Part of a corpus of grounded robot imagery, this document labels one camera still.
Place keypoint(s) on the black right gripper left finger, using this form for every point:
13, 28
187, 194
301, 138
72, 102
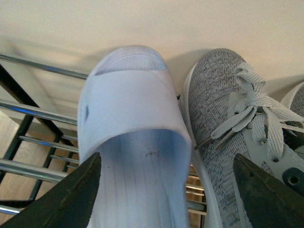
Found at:
69, 204

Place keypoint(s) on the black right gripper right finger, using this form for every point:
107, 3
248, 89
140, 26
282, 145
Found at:
269, 202

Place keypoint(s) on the grey knit sneaker navy collar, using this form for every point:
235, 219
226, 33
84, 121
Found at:
294, 100

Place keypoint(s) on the black metal shoe rack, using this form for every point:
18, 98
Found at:
62, 155

